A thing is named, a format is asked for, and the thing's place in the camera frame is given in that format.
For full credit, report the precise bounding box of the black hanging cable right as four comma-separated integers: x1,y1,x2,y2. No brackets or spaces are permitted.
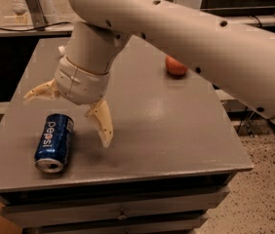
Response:
236,110,253,136

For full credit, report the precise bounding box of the grey drawer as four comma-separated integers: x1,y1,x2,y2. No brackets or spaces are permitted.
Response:
24,214,207,234
1,186,229,227

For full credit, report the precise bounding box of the clear plastic water bottle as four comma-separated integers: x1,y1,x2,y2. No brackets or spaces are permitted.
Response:
59,46,66,57

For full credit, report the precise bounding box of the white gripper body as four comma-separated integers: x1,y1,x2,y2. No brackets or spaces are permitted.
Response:
55,57,110,105

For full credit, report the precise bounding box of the red apple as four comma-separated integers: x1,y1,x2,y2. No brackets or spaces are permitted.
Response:
165,56,188,76

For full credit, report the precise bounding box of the grey cabinet with drawers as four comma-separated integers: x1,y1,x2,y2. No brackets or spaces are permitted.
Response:
0,31,254,234

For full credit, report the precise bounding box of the black cable on ledge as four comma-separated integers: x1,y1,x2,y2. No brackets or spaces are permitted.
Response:
0,20,73,33

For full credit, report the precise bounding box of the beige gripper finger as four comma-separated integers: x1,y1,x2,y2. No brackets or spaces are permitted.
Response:
85,98,113,148
22,79,59,102

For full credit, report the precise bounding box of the blue pepsi can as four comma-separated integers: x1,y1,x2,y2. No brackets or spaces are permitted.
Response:
34,113,74,174

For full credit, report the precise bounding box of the metal bracket post left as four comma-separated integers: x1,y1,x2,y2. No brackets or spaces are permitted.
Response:
25,0,47,30

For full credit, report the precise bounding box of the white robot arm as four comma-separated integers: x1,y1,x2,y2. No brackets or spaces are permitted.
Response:
24,0,275,145

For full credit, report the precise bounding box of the metal drawer knob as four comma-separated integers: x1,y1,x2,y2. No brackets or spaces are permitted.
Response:
117,213,128,220

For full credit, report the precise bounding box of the lower grey drawer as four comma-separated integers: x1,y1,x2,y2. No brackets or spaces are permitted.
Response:
24,214,207,234

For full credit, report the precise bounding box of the upper grey drawer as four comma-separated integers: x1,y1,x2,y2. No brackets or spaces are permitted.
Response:
1,186,229,227

